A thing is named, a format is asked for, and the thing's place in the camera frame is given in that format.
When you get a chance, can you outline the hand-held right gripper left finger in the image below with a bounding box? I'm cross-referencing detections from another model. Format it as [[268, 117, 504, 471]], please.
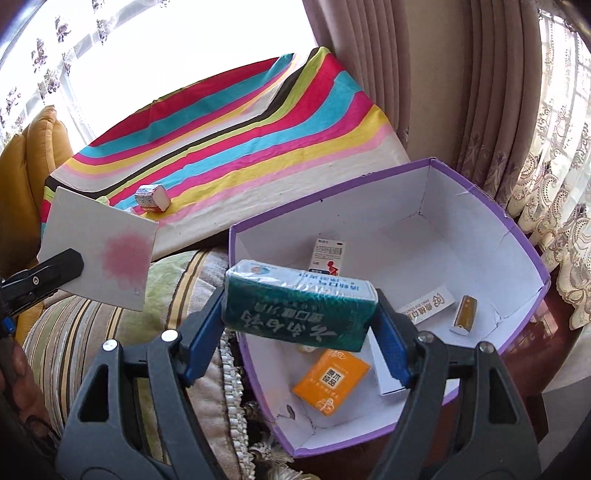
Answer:
[[55, 285, 229, 480]]

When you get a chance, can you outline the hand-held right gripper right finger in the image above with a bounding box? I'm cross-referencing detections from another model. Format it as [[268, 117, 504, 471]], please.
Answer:
[[369, 288, 541, 480]]

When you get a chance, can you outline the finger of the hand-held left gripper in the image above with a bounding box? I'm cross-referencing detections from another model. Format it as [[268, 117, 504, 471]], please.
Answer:
[[0, 248, 85, 319]]

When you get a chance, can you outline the white box pink flower print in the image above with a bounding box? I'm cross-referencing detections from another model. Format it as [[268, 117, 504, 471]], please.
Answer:
[[37, 186, 158, 312]]

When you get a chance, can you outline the white gold dental box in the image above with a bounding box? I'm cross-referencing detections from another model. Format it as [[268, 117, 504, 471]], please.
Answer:
[[397, 285, 454, 325]]

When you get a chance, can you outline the orange tissue pack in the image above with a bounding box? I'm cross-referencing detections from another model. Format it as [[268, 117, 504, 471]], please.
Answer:
[[292, 349, 371, 417]]

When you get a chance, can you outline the small gold box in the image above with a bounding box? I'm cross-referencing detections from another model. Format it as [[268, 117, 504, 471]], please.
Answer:
[[450, 295, 478, 334]]

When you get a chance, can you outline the green tissue pack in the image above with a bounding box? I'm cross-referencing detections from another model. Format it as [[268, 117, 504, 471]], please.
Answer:
[[223, 259, 380, 352]]

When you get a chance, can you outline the white red medicine box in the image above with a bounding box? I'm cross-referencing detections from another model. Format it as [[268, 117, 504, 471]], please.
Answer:
[[307, 237, 348, 278]]

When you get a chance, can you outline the red tissue pack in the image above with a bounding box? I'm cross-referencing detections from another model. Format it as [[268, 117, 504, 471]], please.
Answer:
[[131, 183, 169, 215]]

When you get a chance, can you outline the purple cardboard box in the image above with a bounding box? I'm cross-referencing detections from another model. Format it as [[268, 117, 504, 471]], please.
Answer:
[[228, 157, 551, 459]]

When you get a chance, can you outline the person's left hand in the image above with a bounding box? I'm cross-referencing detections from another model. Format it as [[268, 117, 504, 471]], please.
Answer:
[[0, 342, 51, 439]]

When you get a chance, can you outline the striped towel cushion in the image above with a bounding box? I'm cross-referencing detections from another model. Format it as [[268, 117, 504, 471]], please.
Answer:
[[21, 247, 259, 480]]

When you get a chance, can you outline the yellow sofa cushion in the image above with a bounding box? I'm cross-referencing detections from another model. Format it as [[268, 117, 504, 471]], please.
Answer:
[[0, 105, 75, 333]]

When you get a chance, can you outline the multicolour striped cloth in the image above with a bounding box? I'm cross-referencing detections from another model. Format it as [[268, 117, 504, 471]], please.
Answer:
[[39, 46, 411, 259]]

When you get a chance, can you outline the sheer flower curtain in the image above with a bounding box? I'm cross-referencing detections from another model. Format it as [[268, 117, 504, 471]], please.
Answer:
[[0, 0, 176, 148]]

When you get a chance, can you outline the lace curtain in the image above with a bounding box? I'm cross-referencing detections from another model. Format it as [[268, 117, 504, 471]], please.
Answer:
[[505, 9, 591, 330]]

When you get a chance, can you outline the brown curtain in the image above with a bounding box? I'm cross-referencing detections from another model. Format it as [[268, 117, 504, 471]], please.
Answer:
[[302, 0, 546, 217]]

